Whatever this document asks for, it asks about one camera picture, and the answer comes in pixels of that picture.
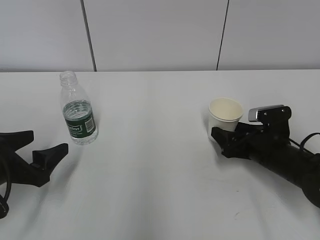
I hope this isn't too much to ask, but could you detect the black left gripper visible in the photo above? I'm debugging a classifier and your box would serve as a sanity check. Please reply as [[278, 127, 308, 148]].
[[0, 130, 69, 187]]

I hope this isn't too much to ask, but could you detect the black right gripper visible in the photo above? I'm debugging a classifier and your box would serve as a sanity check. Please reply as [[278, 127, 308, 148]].
[[211, 122, 291, 160]]

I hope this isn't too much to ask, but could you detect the white paper cup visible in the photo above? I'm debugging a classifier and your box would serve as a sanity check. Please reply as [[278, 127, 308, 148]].
[[208, 97, 243, 137]]

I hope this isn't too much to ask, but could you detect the clear green-label water bottle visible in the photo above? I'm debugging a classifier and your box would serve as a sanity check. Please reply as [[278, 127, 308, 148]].
[[59, 70, 99, 146]]

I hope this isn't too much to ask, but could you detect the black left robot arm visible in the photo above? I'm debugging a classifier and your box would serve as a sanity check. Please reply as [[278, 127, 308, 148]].
[[0, 130, 69, 187]]

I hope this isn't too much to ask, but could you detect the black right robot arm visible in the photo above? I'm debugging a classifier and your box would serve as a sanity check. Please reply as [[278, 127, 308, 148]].
[[211, 122, 320, 207]]

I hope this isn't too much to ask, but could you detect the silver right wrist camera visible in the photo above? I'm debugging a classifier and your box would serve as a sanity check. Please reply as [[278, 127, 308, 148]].
[[248, 104, 292, 138]]

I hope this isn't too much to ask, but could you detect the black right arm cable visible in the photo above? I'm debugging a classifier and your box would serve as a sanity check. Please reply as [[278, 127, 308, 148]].
[[287, 132, 320, 157]]

